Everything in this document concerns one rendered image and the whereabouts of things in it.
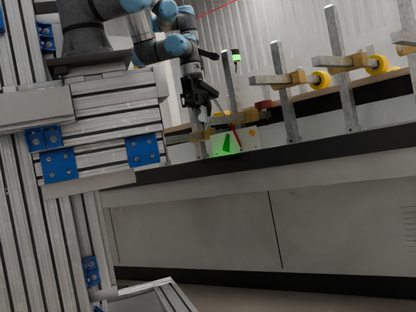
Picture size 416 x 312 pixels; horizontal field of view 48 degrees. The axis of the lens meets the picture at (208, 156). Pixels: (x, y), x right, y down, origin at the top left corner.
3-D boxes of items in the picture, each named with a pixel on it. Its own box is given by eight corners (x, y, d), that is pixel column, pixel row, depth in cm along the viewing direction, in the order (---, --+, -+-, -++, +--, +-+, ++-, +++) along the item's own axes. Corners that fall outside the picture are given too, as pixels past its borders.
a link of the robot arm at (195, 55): (171, 36, 175) (179, 40, 183) (176, 65, 174) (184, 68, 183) (190, 31, 172) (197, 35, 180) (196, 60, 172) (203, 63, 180)
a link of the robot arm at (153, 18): (151, 9, 192) (177, 6, 194) (148, 18, 203) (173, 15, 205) (154, 28, 192) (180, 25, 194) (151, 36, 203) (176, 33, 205)
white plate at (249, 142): (259, 148, 193) (255, 125, 193) (213, 157, 211) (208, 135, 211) (260, 148, 194) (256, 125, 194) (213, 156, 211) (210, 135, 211)
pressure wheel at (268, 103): (269, 124, 205) (264, 98, 205) (255, 127, 210) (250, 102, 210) (279, 122, 211) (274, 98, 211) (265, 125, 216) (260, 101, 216)
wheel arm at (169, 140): (166, 146, 195) (164, 135, 195) (161, 147, 197) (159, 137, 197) (230, 135, 227) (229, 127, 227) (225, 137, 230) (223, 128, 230)
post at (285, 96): (299, 160, 183) (276, 39, 183) (291, 161, 185) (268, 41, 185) (303, 158, 186) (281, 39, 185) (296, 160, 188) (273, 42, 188)
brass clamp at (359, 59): (363, 65, 160) (359, 51, 160) (327, 75, 169) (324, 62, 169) (369, 65, 165) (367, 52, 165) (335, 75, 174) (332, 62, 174)
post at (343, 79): (356, 135, 166) (332, 2, 166) (347, 137, 169) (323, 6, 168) (361, 134, 169) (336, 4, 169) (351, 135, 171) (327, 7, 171)
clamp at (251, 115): (252, 121, 194) (250, 109, 194) (228, 126, 203) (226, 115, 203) (260, 120, 198) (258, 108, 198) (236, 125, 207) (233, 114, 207)
